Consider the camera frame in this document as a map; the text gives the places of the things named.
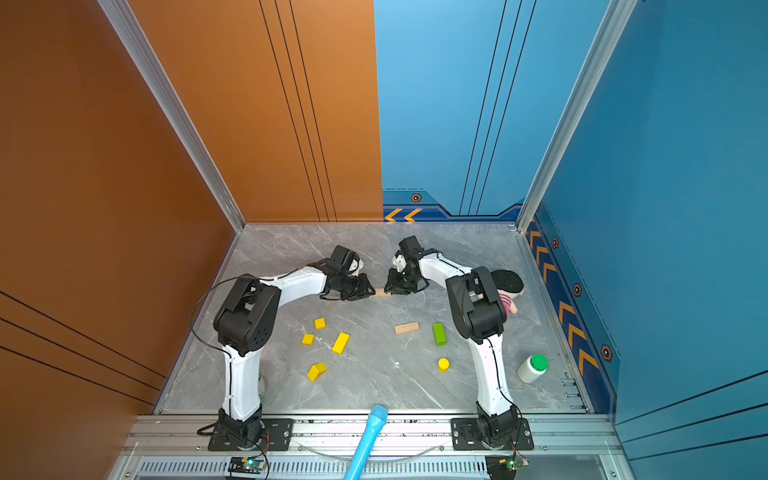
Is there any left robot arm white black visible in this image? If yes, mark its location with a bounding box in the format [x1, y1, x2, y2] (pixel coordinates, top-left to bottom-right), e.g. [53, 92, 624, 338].
[198, 245, 375, 452]

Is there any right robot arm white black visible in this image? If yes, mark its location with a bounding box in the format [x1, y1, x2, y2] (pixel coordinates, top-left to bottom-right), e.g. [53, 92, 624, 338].
[385, 236, 524, 449]

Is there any yellow long block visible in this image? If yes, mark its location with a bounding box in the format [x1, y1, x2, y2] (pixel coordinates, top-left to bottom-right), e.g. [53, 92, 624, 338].
[332, 332, 350, 355]

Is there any green rectangular block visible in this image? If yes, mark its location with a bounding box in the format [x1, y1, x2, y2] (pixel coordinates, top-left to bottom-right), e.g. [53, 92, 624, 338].
[432, 323, 447, 346]

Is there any yellow block near front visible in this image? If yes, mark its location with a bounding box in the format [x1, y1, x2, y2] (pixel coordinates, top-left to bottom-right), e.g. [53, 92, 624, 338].
[307, 362, 328, 383]

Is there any plush doll pink black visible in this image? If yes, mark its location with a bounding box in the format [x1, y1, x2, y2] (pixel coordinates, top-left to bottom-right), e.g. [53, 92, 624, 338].
[491, 270, 525, 316]

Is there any cyan tube pole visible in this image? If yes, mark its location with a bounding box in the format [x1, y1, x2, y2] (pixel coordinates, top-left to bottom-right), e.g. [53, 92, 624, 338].
[344, 405, 388, 480]

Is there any white bottle green cap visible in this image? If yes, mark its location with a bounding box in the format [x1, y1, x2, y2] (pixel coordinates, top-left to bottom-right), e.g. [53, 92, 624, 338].
[517, 354, 549, 384]

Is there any left circuit board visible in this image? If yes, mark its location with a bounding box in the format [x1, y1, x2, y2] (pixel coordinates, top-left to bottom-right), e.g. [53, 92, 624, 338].
[225, 456, 269, 479]

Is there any circuit board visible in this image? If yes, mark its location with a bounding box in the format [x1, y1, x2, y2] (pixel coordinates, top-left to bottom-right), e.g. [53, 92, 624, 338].
[225, 456, 269, 479]
[485, 456, 530, 480]

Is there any right circuit board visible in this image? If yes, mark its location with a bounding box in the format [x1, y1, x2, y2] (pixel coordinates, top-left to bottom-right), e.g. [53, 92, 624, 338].
[485, 456, 530, 480]

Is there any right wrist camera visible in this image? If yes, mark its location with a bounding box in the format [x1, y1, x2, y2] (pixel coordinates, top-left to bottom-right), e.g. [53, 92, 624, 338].
[393, 251, 407, 271]

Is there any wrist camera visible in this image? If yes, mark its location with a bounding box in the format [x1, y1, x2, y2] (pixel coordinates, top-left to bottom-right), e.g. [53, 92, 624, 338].
[393, 251, 407, 271]
[348, 259, 364, 275]

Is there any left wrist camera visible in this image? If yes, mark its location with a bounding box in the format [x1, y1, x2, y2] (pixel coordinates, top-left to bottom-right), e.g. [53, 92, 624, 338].
[348, 259, 364, 275]

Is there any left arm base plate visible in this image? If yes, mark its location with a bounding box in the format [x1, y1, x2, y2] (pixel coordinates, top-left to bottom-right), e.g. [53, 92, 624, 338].
[207, 418, 294, 453]

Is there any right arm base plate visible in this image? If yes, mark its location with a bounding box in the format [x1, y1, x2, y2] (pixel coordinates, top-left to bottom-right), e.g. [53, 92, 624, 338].
[450, 417, 535, 452]

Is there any aluminium front rail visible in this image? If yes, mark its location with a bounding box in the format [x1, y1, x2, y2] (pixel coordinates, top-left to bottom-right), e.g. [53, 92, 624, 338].
[108, 411, 634, 479]

